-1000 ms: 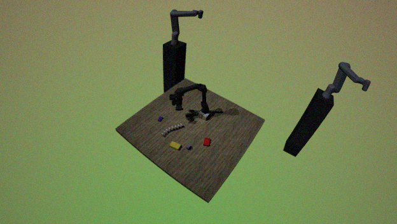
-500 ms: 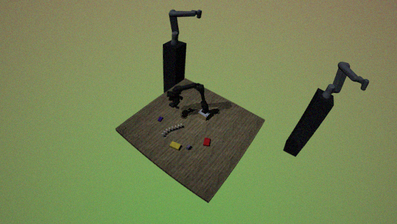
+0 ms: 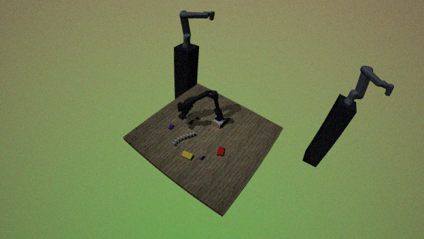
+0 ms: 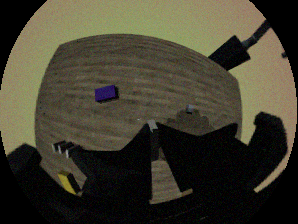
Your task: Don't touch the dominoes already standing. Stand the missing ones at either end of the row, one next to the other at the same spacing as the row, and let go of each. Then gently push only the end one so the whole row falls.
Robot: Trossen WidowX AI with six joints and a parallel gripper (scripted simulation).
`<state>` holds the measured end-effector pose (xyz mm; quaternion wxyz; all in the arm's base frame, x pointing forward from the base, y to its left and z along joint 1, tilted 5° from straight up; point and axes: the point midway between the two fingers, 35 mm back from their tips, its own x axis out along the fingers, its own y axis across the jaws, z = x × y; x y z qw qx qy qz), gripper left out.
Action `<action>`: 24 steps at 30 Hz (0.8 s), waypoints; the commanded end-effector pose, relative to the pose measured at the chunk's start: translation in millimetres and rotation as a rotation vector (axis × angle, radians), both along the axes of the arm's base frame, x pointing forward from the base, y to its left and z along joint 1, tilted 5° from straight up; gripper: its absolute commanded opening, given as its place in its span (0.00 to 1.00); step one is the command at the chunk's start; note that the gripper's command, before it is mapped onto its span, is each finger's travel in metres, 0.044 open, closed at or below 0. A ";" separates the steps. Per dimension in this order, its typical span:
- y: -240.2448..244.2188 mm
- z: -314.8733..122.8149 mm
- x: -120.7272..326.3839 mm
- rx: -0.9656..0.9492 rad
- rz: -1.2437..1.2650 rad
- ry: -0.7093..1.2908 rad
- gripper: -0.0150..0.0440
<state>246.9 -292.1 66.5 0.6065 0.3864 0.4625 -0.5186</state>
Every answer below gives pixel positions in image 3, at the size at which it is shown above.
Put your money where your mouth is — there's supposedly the red flat block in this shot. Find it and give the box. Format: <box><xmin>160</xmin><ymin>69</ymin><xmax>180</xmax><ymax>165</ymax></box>
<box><xmin>217</xmin><ymin>147</ymin><xmax>225</xmax><ymax>156</ymax></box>

